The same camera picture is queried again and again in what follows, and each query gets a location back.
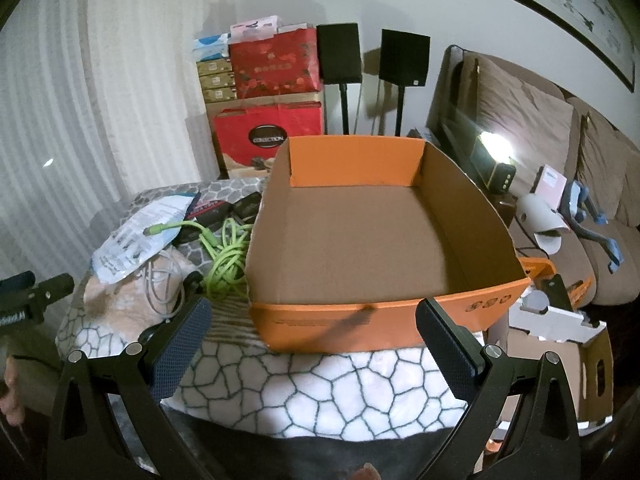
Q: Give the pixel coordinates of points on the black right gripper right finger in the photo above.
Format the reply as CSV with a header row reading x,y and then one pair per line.
x,y
542,439

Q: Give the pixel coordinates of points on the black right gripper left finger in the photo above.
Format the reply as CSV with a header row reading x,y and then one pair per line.
x,y
85,440

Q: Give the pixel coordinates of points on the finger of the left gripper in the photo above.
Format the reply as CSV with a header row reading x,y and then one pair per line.
x,y
24,301

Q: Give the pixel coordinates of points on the white plastic bag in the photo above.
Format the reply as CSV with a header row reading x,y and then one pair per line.
x,y
141,237

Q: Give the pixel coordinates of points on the orange cardboard box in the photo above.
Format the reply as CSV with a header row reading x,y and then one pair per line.
x,y
354,231

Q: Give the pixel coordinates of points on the person hand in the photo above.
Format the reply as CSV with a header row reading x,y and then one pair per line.
x,y
10,403

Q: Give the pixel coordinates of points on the brown cardboard box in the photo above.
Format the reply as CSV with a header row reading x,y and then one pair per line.
x,y
533,326

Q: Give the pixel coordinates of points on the patterned white blanket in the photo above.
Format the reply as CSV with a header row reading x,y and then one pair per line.
x,y
236,382

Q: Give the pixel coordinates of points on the orange plastic basket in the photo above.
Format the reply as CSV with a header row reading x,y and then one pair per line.
x,y
544,277

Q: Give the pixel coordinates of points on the white slipper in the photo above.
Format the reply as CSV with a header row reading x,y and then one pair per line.
x,y
544,226

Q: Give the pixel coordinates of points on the blue grey gripper tool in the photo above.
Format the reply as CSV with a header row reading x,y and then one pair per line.
x,y
576,206

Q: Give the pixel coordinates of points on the pink booklet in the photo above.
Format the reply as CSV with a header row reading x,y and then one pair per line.
x,y
549,186

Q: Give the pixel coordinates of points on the brown sofa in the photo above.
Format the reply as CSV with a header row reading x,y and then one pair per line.
x,y
546,126

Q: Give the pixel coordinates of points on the red collection box lower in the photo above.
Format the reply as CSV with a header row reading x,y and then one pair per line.
x,y
249,138

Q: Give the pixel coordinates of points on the stacked small gold boxes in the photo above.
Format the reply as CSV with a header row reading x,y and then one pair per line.
x,y
217,80

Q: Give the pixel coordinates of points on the red gift box upper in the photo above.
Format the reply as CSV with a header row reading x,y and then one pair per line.
x,y
286,63

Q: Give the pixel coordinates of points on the left black speaker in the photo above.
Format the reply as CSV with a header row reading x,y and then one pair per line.
x,y
339,56

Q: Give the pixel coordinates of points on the black speaker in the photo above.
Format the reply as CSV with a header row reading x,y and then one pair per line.
x,y
339,56
404,61

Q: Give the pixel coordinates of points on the right black speaker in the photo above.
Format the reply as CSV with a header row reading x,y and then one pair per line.
x,y
404,61

